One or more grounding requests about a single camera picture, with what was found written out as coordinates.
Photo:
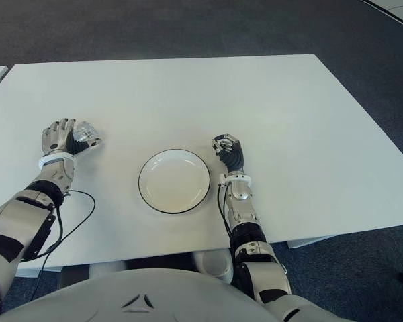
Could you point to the clear water bottle blue cap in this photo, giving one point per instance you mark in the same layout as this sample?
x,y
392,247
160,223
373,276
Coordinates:
x,y
85,131

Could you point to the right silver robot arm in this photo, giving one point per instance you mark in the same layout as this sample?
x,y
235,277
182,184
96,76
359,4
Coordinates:
x,y
252,228

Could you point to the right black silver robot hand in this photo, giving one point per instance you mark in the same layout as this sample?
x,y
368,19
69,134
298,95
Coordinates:
x,y
233,156

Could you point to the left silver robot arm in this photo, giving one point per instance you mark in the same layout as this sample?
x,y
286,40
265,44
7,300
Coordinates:
x,y
27,214

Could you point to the white plate black rim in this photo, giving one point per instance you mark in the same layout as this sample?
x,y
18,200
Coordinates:
x,y
173,184

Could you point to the grey robot torso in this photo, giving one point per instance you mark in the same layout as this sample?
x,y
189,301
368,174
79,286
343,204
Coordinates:
x,y
154,295

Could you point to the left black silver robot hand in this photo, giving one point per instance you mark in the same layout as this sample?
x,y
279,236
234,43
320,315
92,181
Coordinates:
x,y
55,141

